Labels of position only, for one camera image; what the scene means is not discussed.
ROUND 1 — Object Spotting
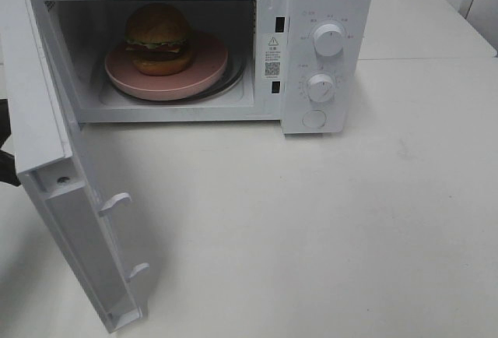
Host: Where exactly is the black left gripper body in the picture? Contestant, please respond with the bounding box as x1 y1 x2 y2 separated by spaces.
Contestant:
0 98 21 188

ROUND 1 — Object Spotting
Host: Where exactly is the white microwave door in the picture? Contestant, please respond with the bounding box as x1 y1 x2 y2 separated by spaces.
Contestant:
1 0 146 332

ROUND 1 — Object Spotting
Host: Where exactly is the burger with lettuce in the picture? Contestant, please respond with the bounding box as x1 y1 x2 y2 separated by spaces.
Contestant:
124 3 195 76

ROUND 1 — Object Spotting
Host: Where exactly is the pink round plate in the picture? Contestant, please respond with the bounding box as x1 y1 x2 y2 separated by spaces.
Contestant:
105 32 229 101

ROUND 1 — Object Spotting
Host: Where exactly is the round white door button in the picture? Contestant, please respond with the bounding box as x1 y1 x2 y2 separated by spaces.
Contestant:
303 109 327 129

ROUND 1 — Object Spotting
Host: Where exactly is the white microwave oven body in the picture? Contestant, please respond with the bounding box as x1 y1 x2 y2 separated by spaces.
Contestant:
46 0 370 134

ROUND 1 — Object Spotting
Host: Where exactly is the glass microwave turntable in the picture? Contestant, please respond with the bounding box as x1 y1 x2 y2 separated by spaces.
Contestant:
116 55 247 104

